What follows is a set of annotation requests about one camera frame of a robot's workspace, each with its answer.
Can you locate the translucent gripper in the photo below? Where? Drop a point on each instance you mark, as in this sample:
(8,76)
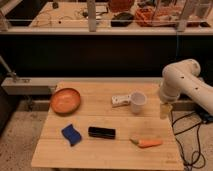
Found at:
(165,110)

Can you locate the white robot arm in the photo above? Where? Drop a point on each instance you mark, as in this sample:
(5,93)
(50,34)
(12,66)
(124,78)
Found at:
(182,78)

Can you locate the white ceramic cup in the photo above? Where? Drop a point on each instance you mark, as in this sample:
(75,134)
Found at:
(137,100)

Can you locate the white plastic object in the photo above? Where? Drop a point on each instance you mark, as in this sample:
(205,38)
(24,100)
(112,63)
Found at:
(120,100)

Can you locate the black rectangular eraser block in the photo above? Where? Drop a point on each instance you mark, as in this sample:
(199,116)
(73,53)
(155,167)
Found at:
(102,132)

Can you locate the orange plastic crate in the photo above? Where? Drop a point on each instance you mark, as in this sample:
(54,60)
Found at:
(164,17)

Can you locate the blue sponge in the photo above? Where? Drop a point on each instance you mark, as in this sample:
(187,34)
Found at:
(71,134)

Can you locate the black pouch on shelf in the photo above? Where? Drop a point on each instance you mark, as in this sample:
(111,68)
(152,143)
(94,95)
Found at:
(122,19)

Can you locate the orange wooden bowl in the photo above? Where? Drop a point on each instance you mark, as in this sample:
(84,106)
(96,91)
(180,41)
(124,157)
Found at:
(65,101)

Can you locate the white vertical post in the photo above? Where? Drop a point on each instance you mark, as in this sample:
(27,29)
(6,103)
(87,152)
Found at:
(91,7)

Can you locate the metal clamp bracket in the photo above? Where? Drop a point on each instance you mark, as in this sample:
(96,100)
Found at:
(12,74)

